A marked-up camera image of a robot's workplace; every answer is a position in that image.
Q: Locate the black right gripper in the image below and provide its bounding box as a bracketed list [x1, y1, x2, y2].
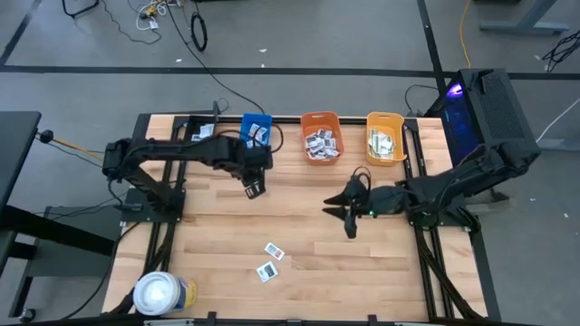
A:
[322, 185, 409, 240]

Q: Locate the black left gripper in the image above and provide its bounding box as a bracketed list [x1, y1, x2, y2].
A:
[226, 145, 275, 200]

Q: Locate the blue plastic bin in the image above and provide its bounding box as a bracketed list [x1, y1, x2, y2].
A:
[239, 112, 273, 149]

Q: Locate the black mesh basket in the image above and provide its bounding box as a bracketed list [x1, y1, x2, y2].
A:
[183, 115, 218, 142]

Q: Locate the orange plastic bin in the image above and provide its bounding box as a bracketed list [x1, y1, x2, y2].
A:
[300, 110, 344, 166]

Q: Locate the yellow plastic bin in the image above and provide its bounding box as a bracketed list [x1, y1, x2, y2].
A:
[365, 111, 408, 168]

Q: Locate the white canister with yellow label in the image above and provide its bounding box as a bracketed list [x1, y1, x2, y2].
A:
[132, 271, 198, 317]

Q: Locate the black computer tower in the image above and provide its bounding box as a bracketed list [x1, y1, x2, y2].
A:
[425, 67, 543, 168]

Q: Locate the grey desk foot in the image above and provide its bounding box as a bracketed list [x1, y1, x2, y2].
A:
[536, 138, 580, 153]

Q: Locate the black floor stand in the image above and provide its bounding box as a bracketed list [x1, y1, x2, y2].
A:
[62, 0, 101, 19]

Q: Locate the black desk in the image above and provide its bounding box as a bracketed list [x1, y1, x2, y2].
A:
[0, 110, 122, 318]

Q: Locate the grey desk leg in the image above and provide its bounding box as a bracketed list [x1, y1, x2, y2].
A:
[478, 0, 572, 36]

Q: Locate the black computer cable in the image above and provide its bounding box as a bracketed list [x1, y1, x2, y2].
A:
[402, 83, 440, 117]

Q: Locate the long black floor cable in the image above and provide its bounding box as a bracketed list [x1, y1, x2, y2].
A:
[165, 0, 267, 115]

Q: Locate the coiled black cable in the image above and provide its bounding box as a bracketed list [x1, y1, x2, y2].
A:
[189, 11, 209, 53]

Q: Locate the white cable bundle with plug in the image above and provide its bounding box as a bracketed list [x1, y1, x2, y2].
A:
[134, 0, 169, 32]

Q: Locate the thin black floor cable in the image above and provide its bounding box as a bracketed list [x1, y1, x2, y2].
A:
[99, 0, 163, 45]

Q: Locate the orange cable with black knob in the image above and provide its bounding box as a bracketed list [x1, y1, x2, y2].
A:
[38, 129, 105, 162]

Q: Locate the yellow floor cable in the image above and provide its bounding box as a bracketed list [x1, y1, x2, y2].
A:
[459, 0, 473, 69]

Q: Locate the white floor cable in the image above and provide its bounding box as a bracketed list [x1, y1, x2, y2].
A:
[536, 97, 580, 142]

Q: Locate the tangled black cable bundle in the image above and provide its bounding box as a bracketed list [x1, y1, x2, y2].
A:
[541, 29, 580, 73]

